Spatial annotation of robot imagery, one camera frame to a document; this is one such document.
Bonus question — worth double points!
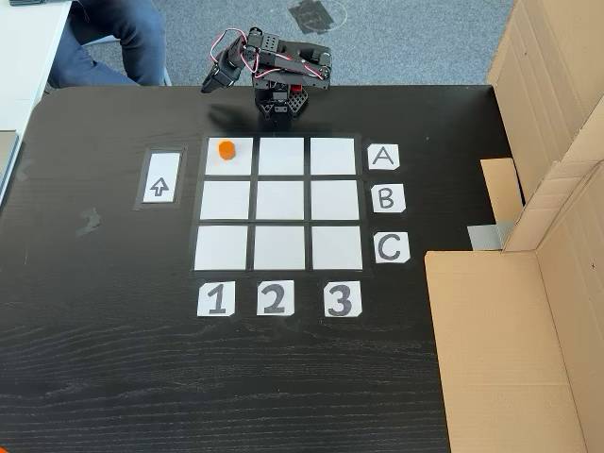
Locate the large brown cardboard box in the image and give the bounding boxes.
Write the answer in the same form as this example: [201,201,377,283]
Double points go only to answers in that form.
[424,0,604,453]

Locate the white desk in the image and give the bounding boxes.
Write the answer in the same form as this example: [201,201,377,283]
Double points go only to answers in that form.
[0,0,72,133]

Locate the paper label letter A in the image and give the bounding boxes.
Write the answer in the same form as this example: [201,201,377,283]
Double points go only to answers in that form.
[366,143,401,171]

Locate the grey duct tape strip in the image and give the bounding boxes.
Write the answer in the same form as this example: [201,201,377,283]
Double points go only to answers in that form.
[466,219,514,251]

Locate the white paper sheet with arrow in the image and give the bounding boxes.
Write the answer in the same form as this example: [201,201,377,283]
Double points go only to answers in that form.
[134,145,189,212]

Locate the paper label number 3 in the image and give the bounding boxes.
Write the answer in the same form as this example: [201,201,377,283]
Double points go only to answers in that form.
[323,280,363,318]

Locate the grey flat panel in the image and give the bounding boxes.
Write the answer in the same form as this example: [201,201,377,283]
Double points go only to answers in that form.
[0,130,23,209]

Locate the paper label number 1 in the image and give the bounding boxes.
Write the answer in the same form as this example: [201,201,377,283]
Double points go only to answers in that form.
[196,281,236,318]

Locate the paper label letter C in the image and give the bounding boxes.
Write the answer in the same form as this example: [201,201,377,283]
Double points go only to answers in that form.
[374,231,411,265]

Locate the paper label number 2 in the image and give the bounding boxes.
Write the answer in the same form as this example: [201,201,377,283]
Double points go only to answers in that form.
[256,279,296,317]

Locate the paper label letter B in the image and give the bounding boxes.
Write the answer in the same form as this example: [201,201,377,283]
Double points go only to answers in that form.
[371,183,407,214]

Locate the black tape patch on floor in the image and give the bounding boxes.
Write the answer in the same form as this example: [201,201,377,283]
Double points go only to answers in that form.
[287,0,337,37]

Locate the white nine-square grid sheet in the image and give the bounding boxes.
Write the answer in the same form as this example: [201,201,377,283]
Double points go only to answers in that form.
[188,131,377,275]

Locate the person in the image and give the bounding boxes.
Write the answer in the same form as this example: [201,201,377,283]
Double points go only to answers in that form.
[44,0,169,93]

